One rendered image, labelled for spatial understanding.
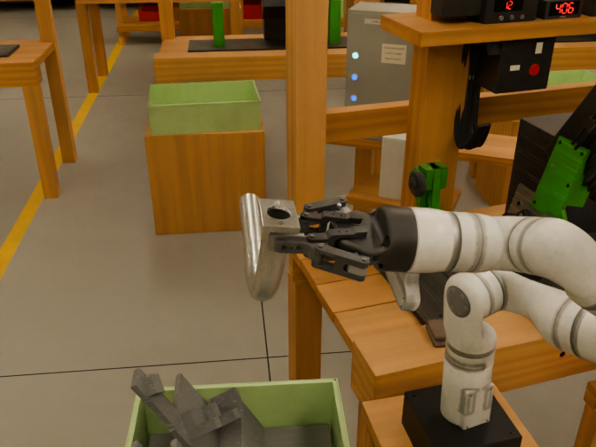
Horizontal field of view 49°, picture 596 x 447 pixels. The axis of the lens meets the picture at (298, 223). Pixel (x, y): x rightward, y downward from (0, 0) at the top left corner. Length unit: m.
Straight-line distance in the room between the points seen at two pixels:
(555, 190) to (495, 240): 1.14
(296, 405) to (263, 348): 1.59
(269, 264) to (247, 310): 2.54
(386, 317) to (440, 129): 0.61
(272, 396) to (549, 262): 0.79
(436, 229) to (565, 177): 1.16
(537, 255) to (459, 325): 0.47
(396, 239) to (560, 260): 0.19
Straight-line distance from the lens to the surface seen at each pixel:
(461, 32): 1.82
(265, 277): 0.74
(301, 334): 2.18
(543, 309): 1.11
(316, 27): 1.77
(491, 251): 0.77
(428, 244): 0.73
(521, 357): 1.73
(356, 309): 1.76
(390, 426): 1.49
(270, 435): 1.46
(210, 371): 2.93
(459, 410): 1.36
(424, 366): 1.58
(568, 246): 0.79
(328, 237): 0.71
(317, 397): 1.44
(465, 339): 1.24
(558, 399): 2.97
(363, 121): 2.00
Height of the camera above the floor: 1.90
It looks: 28 degrees down
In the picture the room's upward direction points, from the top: straight up
